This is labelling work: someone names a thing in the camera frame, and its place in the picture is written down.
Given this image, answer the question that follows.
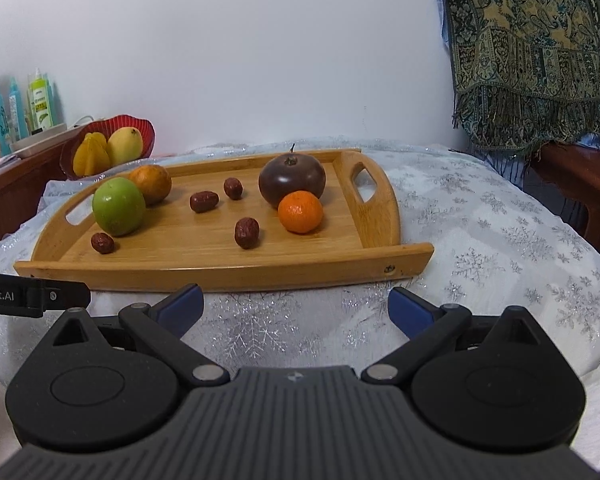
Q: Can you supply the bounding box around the green patterned fringed shawl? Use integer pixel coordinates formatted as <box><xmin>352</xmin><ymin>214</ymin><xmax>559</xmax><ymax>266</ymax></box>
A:
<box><xmin>439</xmin><ymin>0</ymin><xmax>600</xmax><ymax>158</ymax></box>

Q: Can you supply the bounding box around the dark purple tomato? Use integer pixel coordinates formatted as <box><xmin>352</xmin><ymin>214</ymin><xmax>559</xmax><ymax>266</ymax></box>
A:
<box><xmin>258</xmin><ymin>143</ymin><xmax>327</xmax><ymax>209</ymax></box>

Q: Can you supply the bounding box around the wooden tray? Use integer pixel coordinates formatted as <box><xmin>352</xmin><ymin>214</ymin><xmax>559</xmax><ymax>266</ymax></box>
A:
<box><xmin>12</xmin><ymin>147</ymin><xmax>435</xmax><ymax>293</ymax></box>

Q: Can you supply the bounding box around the white plastic tray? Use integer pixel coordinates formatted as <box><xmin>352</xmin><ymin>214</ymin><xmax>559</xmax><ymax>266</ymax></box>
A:
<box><xmin>10</xmin><ymin>122</ymin><xmax>81</xmax><ymax>157</ymax></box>

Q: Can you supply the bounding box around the large yellowish orange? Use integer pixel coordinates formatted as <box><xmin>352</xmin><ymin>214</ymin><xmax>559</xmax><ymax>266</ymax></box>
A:
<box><xmin>128</xmin><ymin>164</ymin><xmax>173</xmax><ymax>206</ymax></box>

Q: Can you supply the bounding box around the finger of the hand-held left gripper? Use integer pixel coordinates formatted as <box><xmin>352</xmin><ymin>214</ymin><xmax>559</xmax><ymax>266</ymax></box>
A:
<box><xmin>43</xmin><ymin>279</ymin><xmax>92</xmax><ymax>313</ymax></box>

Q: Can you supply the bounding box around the yellow mango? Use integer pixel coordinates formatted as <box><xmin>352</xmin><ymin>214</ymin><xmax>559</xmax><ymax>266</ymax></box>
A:
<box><xmin>106</xmin><ymin>127</ymin><xmax>144</xmax><ymax>166</ymax></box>

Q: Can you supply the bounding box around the wooden cabinet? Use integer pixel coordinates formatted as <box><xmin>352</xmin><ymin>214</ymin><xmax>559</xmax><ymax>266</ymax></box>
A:
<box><xmin>0</xmin><ymin>132</ymin><xmax>88</xmax><ymax>251</ymax></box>

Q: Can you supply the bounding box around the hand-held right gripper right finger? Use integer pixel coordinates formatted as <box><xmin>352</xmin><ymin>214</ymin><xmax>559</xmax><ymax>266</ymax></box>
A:
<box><xmin>360</xmin><ymin>286</ymin><xmax>546</xmax><ymax>387</ymax></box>

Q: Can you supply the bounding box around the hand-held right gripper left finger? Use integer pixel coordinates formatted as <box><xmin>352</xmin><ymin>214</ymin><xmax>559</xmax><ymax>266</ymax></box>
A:
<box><xmin>50</xmin><ymin>282</ymin><xmax>231</xmax><ymax>388</ymax></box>

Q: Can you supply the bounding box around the small stemmed tangerine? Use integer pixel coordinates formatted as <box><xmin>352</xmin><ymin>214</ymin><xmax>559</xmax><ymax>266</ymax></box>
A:
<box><xmin>278</xmin><ymin>190</ymin><xmax>324</xmax><ymax>234</ymax></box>

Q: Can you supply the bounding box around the red glass fruit bowl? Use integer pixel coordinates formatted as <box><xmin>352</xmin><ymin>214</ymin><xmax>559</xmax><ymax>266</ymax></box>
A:
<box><xmin>60</xmin><ymin>114</ymin><xmax>156</xmax><ymax>181</ymax></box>

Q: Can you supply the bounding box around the yellow starfruit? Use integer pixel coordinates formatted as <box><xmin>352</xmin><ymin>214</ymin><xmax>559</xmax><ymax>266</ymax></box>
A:
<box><xmin>73</xmin><ymin>132</ymin><xmax>112</xmax><ymax>177</ymax></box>

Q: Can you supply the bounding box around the green apple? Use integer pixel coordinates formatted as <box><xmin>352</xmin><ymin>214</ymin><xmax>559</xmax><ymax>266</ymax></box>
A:
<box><xmin>92</xmin><ymin>177</ymin><xmax>146</xmax><ymax>237</ymax></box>

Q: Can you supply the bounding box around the wooden bench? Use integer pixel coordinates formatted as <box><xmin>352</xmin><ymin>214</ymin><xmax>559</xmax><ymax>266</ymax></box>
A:
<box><xmin>527</xmin><ymin>142</ymin><xmax>600</xmax><ymax>266</ymax></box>

